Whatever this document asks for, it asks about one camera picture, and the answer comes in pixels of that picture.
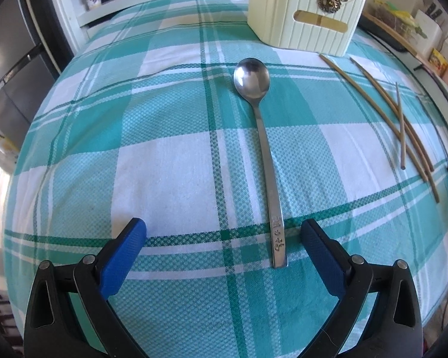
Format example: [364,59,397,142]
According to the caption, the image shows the white knife block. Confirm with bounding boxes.
[414,7,446,40]

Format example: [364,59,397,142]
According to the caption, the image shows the cream ribbed utensil holder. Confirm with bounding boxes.
[246,0,366,58]

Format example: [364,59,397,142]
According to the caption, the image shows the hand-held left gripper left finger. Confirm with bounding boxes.
[23,217,147,358]

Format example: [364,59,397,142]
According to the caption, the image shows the dark striped floor mat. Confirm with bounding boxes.
[0,280,23,347]

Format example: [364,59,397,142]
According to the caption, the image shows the teal white plaid tablecloth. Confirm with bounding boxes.
[2,0,448,358]

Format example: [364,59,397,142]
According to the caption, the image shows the steel spoon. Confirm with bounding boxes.
[233,58,289,269]

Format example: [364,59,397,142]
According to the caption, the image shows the grey refrigerator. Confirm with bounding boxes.
[0,0,58,148]

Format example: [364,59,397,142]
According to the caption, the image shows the wooden chopstick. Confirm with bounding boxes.
[349,57,435,173]
[395,82,407,169]
[319,54,440,204]

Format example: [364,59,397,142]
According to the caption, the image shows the yellow green vegetables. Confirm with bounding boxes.
[371,0,429,38]

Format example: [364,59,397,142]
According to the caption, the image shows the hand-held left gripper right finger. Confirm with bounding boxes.
[300,219,424,358]

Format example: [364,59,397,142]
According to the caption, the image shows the yellow printed cup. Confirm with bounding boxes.
[429,48,448,76]

